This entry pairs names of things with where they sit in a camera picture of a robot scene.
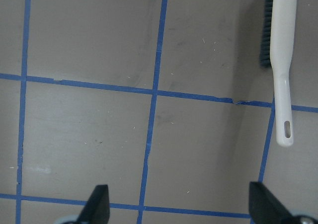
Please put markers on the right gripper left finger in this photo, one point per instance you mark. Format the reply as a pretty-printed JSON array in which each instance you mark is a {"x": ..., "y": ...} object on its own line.
[{"x": 95, "y": 211}]

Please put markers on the beige hand brush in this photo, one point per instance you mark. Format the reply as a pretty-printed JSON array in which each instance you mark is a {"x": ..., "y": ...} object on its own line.
[{"x": 276, "y": 51}]

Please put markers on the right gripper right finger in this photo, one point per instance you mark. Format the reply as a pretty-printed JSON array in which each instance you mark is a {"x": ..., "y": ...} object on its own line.
[{"x": 265, "y": 208}]

